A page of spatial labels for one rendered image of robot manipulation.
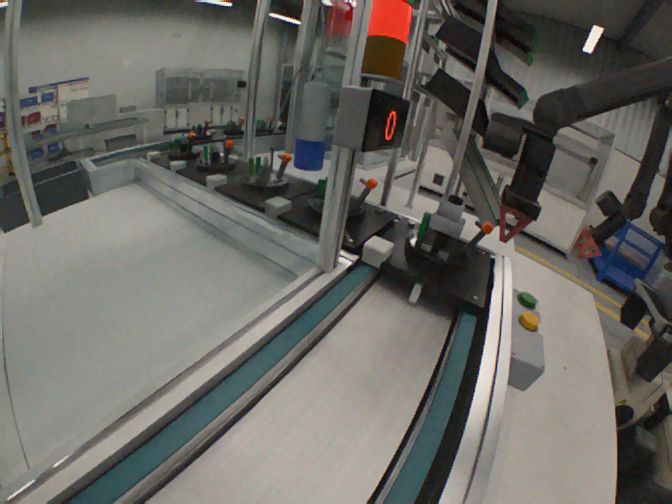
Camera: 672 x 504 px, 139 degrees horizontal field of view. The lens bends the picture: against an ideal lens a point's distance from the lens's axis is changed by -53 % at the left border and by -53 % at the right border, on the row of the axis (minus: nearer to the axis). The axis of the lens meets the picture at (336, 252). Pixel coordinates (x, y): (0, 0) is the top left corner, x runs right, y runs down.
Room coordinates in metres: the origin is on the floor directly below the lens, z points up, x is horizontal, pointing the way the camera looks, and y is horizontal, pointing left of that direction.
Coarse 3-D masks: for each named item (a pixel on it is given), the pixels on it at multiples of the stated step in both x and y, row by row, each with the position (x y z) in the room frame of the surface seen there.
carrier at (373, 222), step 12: (348, 216) 0.53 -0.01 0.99; (360, 216) 0.55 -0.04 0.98; (372, 216) 0.59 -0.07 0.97; (384, 216) 0.61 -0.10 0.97; (396, 216) 0.63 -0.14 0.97; (348, 228) 0.51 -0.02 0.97; (360, 228) 0.52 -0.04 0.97; (372, 228) 0.53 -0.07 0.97; (384, 228) 0.56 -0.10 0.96; (348, 240) 0.45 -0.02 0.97; (360, 240) 0.46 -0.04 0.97
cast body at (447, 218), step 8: (448, 200) 0.47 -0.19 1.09; (456, 200) 0.46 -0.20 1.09; (440, 208) 0.46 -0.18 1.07; (448, 208) 0.45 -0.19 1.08; (456, 208) 0.45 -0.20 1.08; (432, 216) 0.47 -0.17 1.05; (440, 216) 0.46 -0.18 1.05; (448, 216) 0.45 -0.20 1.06; (456, 216) 0.45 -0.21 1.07; (432, 224) 0.46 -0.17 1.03; (440, 224) 0.46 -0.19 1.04; (448, 224) 0.45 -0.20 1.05; (456, 224) 0.44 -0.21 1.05; (464, 224) 0.45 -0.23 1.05; (448, 232) 0.45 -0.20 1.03; (456, 232) 0.44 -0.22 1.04
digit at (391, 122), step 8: (392, 104) 0.34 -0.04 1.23; (400, 104) 0.36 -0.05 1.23; (392, 112) 0.34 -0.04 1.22; (384, 120) 0.32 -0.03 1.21; (392, 120) 0.35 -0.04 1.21; (384, 128) 0.33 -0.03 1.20; (392, 128) 0.35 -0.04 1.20; (384, 136) 0.33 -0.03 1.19; (392, 136) 0.36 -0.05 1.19; (384, 144) 0.34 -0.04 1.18; (392, 144) 0.36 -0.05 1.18
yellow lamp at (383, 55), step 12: (372, 36) 0.34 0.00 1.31; (384, 36) 0.33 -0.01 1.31; (372, 48) 0.34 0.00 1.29; (384, 48) 0.33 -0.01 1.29; (396, 48) 0.33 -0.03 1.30; (372, 60) 0.34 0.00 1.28; (384, 60) 0.33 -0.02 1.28; (396, 60) 0.34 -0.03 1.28; (360, 72) 0.35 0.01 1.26; (372, 72) 0.33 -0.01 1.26; (384, 72) 0.33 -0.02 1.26; (396, 72) 0.34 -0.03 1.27
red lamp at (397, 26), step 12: (384, 0) 0.33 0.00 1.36; (396, 0) 0.33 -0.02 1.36; (372, 12) 0.35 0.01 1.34; (384, 12) 0.33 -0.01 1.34; (396, 12) 0.33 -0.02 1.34; (408, 12) 0.34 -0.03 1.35; (372, 24) 0.34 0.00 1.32; (384, 24) 0.33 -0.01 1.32; (396, 24) 0.33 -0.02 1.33; (408, 24) 0.34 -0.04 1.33; (396, 36) 0.33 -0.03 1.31
